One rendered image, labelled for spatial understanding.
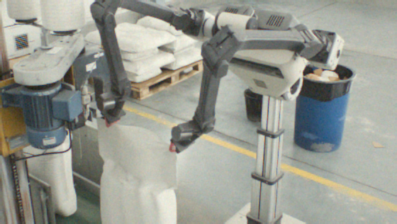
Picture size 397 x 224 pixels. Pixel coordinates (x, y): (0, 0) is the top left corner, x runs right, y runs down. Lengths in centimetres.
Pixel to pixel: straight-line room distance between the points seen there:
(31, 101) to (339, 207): 236
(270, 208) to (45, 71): 134
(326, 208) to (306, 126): 83
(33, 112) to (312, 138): 272
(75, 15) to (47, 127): 44
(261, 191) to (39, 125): 118
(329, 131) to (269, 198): 170
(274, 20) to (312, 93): 205
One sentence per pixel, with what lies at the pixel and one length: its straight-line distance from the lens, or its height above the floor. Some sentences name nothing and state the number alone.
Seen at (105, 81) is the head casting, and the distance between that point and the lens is 226.
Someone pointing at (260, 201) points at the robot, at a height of 55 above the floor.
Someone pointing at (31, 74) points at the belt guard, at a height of 141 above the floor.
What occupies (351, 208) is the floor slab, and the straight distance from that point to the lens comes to 356.
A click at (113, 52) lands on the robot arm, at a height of 143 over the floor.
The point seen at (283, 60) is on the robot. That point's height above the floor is 139.
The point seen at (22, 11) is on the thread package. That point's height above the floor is 156.
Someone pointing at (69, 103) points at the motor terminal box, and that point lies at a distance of 180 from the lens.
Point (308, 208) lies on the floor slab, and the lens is 348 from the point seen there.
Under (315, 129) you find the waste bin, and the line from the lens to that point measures 405.
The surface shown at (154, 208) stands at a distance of 211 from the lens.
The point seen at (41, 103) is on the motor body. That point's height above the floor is 128.
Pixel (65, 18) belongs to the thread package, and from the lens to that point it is 182.
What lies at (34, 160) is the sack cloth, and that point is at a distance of 262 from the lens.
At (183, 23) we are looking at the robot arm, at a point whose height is 150.
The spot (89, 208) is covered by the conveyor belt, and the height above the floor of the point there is 38.
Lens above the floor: 200
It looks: 23 degrees down
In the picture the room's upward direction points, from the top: 1 degrees counter-clockwise
